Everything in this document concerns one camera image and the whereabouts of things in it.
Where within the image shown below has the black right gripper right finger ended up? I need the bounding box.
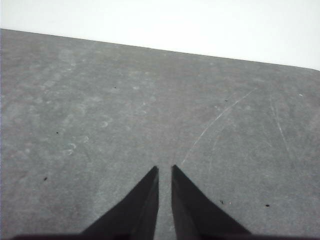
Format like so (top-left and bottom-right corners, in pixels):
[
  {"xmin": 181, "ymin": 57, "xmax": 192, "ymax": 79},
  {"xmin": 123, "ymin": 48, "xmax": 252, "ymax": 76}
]
[{"xmin": 171, "ymin": 164, "xmax": 251, "ymax": 237}]

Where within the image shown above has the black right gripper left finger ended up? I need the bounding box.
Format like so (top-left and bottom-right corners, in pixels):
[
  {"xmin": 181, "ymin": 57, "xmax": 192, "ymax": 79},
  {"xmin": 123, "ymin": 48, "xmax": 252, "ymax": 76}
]
[{"xmin": 82, "ymin": 166, "xmax": 160, "ymax": 237}]

